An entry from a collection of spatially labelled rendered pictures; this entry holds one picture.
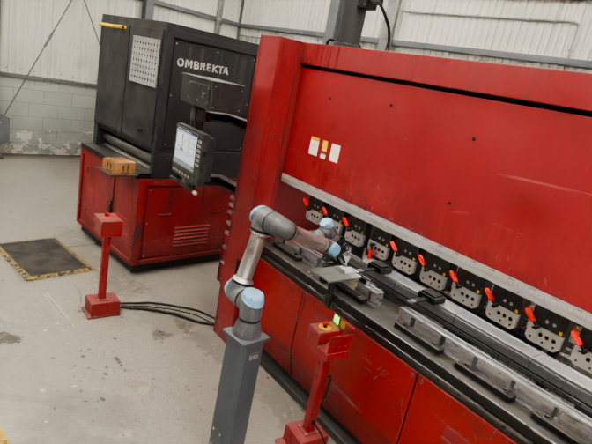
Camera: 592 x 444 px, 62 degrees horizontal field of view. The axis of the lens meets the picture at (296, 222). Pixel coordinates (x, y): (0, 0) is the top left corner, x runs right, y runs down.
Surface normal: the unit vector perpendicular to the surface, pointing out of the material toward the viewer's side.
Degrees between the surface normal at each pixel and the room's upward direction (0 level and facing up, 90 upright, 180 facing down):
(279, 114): 90
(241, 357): 90
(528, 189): 90
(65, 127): 90
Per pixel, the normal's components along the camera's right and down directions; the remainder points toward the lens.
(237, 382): -0.01, 0.28
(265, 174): 0.59, 0.33
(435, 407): -0.78, 0.03
